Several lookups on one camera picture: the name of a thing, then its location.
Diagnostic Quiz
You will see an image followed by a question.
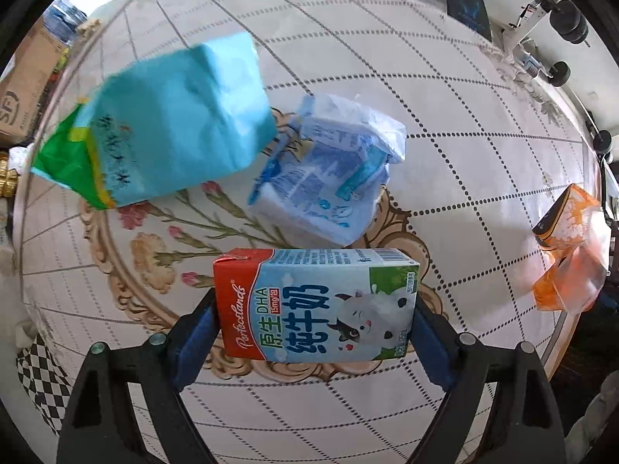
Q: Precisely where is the orange plastic wrapper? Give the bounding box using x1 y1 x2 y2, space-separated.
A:
532 184 612 312

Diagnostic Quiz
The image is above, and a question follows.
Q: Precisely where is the quilted floral table cover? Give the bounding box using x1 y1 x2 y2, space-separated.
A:
12 0 605 464

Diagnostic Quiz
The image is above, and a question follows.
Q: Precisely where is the golden vase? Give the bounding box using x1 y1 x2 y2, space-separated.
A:
0 150 22 199

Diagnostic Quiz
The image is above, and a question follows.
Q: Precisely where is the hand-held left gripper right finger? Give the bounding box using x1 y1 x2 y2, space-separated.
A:
409 295 566 464

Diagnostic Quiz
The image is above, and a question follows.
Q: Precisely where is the cardboard box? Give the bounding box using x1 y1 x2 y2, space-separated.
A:
0 24 73 143

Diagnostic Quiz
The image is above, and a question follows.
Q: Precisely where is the barbell with black plates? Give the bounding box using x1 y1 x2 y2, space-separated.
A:
549 0 590 45

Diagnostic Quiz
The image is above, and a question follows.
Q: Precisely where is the black weight bench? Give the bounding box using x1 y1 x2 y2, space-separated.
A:
445 0 493 42

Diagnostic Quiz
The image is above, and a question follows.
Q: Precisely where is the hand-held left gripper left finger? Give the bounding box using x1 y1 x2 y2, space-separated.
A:
57 287 223 464

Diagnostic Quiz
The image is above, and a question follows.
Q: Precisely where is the teal green snack bag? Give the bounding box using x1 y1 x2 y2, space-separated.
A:
30 31 277 211

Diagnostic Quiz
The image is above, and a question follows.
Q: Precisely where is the red blue milk carton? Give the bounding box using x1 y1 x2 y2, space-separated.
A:
213 247 421 363

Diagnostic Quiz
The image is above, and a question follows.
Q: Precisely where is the short barbell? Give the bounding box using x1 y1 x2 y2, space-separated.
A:
549 60 571 88

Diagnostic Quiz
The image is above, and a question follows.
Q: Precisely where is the blue white tissue pack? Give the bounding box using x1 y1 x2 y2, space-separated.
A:
248 94 408 247

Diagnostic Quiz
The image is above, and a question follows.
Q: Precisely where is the black white checkered cloth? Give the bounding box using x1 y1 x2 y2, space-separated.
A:
14 333 73 438

